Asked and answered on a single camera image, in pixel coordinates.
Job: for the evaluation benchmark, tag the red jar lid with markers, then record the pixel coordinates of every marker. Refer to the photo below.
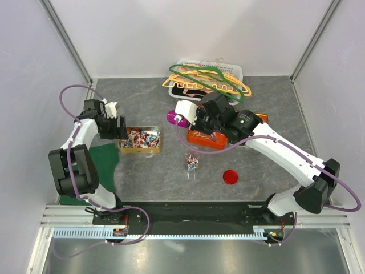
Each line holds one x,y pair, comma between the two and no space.
230,177

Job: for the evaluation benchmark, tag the black garment in basket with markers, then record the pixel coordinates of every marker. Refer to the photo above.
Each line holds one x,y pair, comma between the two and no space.
188,93

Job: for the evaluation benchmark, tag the gold tin of candies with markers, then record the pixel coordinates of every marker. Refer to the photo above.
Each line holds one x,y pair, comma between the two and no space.
141,140

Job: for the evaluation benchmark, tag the orange tray of lollipops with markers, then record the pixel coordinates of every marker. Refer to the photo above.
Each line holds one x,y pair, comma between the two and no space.
215,141

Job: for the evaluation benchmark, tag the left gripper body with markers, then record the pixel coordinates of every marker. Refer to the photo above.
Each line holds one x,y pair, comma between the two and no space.
109,131

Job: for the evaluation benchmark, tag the orange clothes hanger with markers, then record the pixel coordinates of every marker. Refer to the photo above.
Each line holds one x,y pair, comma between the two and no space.
208,83

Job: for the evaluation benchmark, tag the green cloth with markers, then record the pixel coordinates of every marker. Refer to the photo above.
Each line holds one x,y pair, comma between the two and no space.
105,159

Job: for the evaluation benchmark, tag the purple plastic scoop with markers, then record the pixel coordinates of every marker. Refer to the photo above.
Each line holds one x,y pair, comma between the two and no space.
172,118

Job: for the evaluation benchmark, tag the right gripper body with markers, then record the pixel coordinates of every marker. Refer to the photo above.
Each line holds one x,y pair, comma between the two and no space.
206,124

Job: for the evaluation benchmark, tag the yellow clothes hanger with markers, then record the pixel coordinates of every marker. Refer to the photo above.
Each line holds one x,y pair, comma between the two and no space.
219,81

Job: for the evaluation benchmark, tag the clear glass jar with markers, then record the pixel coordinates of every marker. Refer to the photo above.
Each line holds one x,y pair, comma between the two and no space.
192,164

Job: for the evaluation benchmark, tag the floral pink cloth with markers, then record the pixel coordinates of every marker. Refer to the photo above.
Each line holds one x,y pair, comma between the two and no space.
189,68

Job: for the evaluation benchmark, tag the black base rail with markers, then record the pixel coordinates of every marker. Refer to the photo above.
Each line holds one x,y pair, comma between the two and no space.
192,217

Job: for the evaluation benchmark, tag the white plastic basket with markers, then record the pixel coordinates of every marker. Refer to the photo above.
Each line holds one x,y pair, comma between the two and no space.
205,68

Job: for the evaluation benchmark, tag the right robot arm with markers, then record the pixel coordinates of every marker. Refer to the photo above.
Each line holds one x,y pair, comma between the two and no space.
315,176

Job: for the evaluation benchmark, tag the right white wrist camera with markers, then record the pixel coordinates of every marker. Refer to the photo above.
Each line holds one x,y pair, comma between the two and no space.
188,110

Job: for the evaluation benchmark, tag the grey cable duct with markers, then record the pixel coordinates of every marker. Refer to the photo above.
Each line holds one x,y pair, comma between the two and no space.
113,234

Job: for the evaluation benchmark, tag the green clothes hanger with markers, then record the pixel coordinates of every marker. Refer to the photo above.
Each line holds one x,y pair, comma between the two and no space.
211,81

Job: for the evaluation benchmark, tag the gold tin of gummies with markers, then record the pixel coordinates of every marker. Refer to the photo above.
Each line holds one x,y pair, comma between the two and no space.
262,118

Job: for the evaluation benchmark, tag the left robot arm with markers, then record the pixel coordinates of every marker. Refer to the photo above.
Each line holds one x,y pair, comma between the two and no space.
74,172

